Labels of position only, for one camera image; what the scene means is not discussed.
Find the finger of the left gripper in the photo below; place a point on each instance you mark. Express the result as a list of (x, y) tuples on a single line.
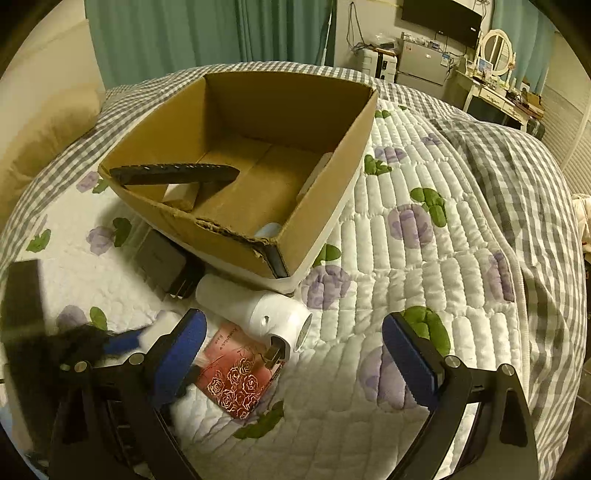
[(117, 344)]

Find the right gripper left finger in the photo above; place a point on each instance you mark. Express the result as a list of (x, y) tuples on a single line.
[(109, 422)]

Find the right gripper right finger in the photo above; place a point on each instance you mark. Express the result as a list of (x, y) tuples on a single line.
[(501, 443)]

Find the black remote control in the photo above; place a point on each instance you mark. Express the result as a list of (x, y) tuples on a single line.
[(177, 173)]

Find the white bottle red cap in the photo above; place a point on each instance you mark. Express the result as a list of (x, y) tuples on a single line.
[(284, 185)]

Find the white charger plug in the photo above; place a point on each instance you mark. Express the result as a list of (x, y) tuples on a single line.
[(181, 196)]

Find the white small box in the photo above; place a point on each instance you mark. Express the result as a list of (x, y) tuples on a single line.
[(165, 322)]

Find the black power adapter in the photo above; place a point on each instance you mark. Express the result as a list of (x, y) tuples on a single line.
[(172, 268)]

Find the pink rose patterned box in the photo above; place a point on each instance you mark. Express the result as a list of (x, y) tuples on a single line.
[(237, 371)]

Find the white lint remover device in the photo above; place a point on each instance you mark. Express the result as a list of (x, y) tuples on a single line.
[(279, 322)]

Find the white floral quilted mat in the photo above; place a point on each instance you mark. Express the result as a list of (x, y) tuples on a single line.
[(417, 237)]

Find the grey checkered bedsheet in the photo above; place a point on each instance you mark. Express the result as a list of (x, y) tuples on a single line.
[(85, 237)]

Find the beige pillow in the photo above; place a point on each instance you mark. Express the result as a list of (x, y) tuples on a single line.
[(61, 121)]

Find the brown cardboard box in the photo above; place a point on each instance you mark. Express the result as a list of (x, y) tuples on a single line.
[(236, 118)]

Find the green curtain left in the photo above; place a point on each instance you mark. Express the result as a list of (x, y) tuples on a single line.
[(141, 40)]

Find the green curtain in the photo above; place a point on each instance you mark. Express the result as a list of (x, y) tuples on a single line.
[(531, 34), (141, 40)]

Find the white louvered wardrobe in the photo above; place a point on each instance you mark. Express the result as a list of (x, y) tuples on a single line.
[(566, 99)]

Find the white dressing table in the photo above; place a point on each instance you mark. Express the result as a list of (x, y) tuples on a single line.
[(477, 90)]

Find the white suitcase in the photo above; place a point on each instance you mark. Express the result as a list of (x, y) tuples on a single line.
[(380, 64)]

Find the small silver fridge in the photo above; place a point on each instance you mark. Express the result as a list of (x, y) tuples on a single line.
[(422, 68)]

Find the white oval vanity mirror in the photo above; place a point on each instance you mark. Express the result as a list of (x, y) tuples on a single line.
[(496, 48)]

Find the green curtain right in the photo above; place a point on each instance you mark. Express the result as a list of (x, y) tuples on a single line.
[(531, 34)]

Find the black wall television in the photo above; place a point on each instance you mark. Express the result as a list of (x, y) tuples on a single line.
[(445, 17)]

